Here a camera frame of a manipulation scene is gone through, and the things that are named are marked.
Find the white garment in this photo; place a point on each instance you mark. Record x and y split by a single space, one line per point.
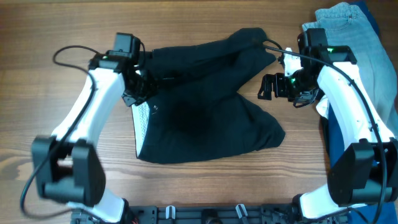
323 106

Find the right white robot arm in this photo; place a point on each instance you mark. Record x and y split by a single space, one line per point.
366 172

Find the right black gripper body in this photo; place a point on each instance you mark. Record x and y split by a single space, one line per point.
301 87

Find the dark blue garment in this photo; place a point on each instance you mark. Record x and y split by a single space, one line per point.
336 146

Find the light blue jeans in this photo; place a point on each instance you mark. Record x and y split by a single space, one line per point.
346 24

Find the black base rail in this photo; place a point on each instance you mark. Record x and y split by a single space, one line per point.
239 214

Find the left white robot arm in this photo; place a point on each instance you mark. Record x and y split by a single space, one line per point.
66 165

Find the black pants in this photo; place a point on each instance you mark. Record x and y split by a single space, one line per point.
198 113

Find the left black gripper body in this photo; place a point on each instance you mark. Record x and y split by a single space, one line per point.
143 86

